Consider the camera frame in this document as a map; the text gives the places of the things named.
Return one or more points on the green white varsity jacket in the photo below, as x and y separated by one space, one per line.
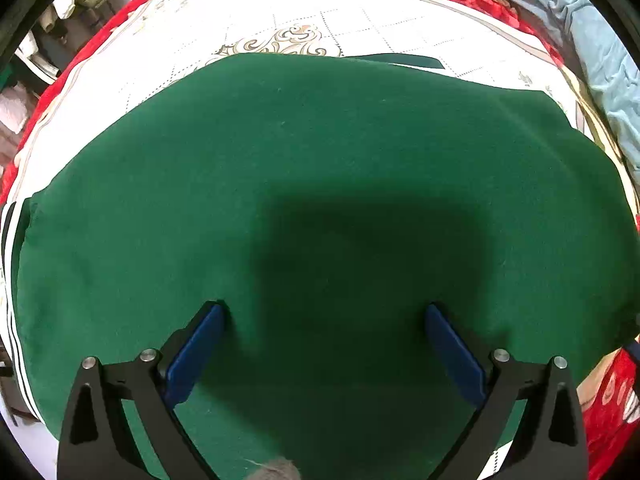
326 202

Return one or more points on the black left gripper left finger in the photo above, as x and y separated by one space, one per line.
97 441

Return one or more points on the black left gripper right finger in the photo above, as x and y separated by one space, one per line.
550 441

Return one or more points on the hanging clothes in wardrobe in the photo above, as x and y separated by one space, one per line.
39 38

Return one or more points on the red floral blanket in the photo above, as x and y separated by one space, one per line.
602 394

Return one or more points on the light blue garment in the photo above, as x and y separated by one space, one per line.
580 33

